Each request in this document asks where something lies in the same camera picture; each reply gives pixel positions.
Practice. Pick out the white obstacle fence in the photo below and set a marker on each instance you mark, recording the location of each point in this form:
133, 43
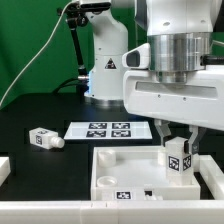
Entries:
126, 212

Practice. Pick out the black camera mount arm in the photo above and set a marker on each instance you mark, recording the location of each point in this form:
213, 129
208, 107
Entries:
76, 17

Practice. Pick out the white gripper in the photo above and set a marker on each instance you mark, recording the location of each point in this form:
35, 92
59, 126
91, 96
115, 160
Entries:
198, 102

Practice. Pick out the white square tabletop part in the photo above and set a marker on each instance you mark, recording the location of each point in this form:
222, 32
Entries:
125, 173

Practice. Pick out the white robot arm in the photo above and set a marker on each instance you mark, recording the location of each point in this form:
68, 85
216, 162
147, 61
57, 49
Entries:
172, 77

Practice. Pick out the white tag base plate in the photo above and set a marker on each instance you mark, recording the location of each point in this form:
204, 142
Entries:
108, 130

